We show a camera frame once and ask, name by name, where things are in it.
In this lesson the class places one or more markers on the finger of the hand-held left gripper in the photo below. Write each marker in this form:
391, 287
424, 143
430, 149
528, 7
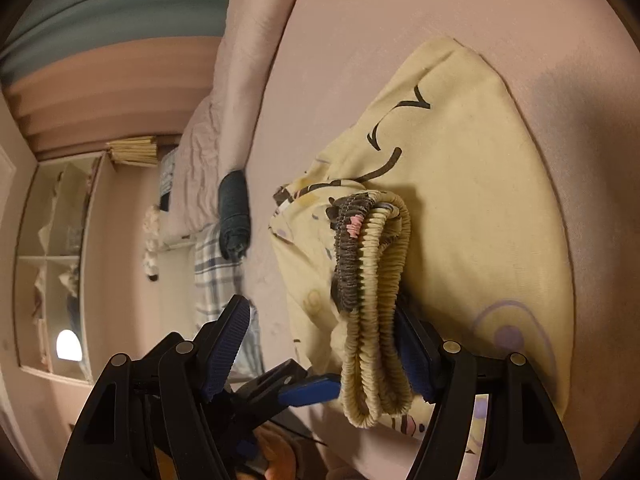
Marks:
245, 447
310, 389

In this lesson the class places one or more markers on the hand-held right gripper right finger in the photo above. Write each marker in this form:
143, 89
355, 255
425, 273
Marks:
412, 355

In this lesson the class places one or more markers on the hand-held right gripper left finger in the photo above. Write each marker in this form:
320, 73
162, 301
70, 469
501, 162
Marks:
225, 355

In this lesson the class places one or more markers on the yellow printed pants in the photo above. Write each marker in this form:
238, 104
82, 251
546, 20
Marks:
465, 200

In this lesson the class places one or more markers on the person's left hand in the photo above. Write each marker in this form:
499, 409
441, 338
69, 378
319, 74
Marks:
280, 452

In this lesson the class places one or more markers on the plaid cloth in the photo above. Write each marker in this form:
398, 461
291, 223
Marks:
215, 280

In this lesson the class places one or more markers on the white plush toy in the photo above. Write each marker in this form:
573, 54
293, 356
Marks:
151, 240

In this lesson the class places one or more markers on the folded dark grey garment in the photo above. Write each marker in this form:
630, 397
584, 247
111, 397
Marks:
234, 215

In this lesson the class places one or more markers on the glowing white lamp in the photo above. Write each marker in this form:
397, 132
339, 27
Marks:
69, 345

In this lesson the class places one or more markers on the white glass-door cabinet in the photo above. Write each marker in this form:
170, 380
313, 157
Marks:
60, 260

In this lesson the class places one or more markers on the stack of papers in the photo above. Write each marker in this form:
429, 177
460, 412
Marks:
132, 151

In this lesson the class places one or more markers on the pink duvet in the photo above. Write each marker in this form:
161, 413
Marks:
225, 110

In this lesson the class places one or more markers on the bed with pink sheet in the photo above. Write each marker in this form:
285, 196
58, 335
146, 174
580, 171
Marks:
350, 85

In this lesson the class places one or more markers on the teal curtain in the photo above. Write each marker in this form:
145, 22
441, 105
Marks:
100, 5

